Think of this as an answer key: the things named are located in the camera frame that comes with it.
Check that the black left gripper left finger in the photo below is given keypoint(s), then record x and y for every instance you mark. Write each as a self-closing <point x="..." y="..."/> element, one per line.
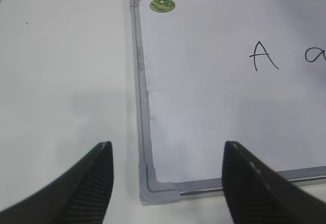
<point x="80" y="195"/>

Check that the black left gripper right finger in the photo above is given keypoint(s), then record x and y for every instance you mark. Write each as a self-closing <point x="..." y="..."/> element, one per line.
<point x="256" y="194"/>

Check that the round green magnet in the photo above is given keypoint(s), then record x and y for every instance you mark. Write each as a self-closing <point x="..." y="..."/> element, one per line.
<point x="162" y="6"/>

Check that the white board with grey frame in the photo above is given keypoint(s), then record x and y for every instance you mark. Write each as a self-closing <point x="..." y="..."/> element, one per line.
<point x="212" y="71"/>

